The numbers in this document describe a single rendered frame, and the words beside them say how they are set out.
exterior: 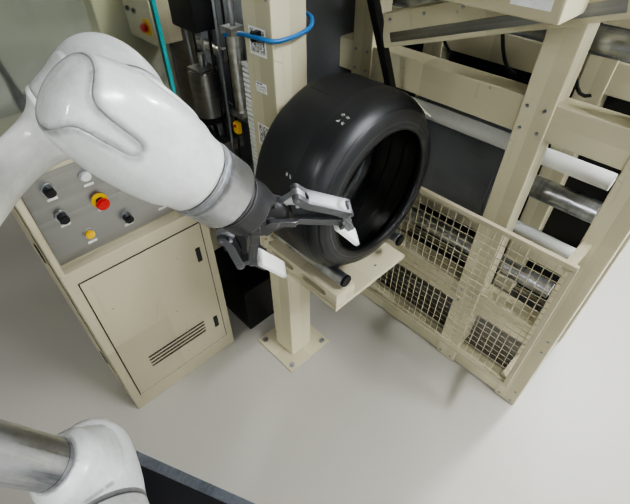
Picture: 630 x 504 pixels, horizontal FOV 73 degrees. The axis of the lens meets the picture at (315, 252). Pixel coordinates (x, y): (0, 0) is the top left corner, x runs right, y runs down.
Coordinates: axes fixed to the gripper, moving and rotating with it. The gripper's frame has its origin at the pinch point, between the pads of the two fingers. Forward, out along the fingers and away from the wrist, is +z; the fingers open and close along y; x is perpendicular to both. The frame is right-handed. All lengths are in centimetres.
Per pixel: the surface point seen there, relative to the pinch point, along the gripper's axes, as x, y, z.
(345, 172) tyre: -34.2, 0.8, 28.3
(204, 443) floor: 7, 119, 99
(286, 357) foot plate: -27, 90, 130
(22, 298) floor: -92, 222, 66
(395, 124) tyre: -46, -14, 34
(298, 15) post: -80, -2, 15
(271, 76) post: -72, 12, 21
